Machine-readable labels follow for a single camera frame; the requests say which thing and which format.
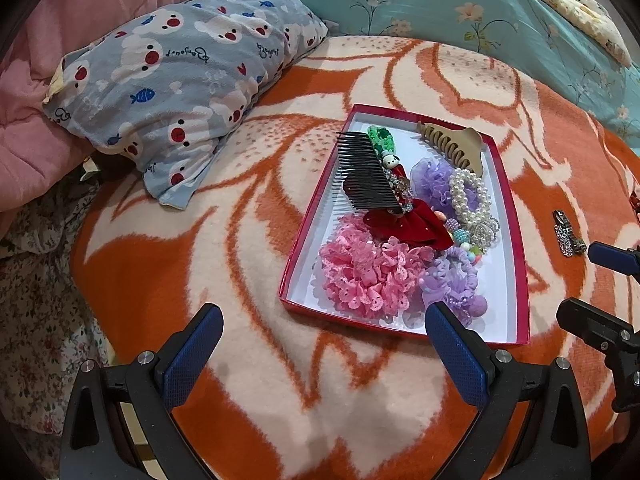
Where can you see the purple scrunchie with bead pendants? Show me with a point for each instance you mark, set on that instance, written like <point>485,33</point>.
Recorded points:
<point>450,285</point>

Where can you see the pink lace scrunchie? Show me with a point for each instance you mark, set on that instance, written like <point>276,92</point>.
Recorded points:
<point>370,270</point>

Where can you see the silver rhinestone brooch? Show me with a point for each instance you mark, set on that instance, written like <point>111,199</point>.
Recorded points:
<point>485,232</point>

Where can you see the small-flower print cloth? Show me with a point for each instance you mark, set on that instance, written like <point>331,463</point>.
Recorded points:
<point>35,310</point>

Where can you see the red velvet bow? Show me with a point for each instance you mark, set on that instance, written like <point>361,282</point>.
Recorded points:
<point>420,225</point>

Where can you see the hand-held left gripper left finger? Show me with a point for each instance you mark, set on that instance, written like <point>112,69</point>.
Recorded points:
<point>192,360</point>

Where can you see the pink quilt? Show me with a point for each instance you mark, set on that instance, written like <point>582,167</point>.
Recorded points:
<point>75,10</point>

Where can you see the plain purple mesh scrunchie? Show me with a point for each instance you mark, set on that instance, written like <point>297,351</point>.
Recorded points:
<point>430,182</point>

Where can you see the green braided hair clip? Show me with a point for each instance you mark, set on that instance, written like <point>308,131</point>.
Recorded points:
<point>381,137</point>

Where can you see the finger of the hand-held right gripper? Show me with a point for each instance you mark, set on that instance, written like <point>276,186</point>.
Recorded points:
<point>595,327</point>
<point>612,258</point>

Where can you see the cream printed cloth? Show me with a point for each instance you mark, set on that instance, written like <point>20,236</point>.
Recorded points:
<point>575,5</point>

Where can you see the grey bear print pillow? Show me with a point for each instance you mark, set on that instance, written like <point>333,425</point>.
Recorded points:
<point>175,70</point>

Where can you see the beige claw hair clip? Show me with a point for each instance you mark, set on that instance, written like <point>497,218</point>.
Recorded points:
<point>465,147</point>

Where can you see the orange and cream patterned blanket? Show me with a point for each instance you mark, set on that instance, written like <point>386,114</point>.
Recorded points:
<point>250,240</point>

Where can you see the black hair comb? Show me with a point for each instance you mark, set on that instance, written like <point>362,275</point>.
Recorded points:
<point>365,175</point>

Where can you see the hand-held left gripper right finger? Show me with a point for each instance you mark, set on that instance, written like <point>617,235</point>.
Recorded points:
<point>457,357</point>

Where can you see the red box with white inside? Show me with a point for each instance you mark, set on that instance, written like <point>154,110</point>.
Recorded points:
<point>320,270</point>

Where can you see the white doll hair clip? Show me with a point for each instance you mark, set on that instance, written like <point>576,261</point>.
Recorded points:
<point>394,162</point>

